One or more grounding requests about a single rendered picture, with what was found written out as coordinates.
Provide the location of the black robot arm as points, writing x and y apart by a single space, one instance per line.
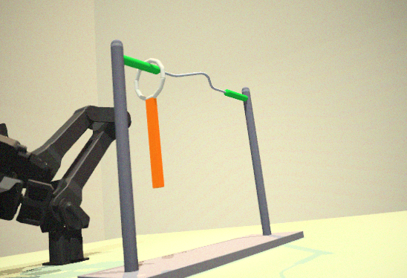
65 219

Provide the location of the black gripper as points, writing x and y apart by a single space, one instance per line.
34 202

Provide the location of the orange handle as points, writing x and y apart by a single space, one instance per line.
153 125

